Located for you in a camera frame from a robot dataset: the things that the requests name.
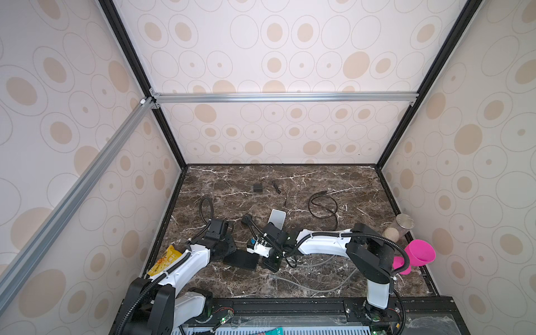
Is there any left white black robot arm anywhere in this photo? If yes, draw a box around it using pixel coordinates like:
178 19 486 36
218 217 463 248
110 197 237 334

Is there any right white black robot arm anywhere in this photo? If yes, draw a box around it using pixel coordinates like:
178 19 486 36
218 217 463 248
241 214 410 310

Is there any yellow snack bag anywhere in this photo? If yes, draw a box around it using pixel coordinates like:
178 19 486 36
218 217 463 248
147 245 182 276

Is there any pink funnel cup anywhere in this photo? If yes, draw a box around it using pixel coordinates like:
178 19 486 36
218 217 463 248
401 240 436 275

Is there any white network switch box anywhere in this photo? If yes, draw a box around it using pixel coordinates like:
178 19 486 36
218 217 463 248
268 209 286 230

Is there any grey ethernet cable lower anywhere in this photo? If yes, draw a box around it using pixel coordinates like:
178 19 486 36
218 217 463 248
267 267 365 294

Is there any thin black adapter cable far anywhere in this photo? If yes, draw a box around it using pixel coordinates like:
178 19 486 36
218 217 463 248
271 179 290 208

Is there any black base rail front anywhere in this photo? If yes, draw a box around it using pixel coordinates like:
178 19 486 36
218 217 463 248
110 296 470 335

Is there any diagonal aluminium rail left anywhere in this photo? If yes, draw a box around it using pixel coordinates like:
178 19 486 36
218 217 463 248
1 96 156 314

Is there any horizontal aluminium rail back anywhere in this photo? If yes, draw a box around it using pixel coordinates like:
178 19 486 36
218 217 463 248
141 92 419 107

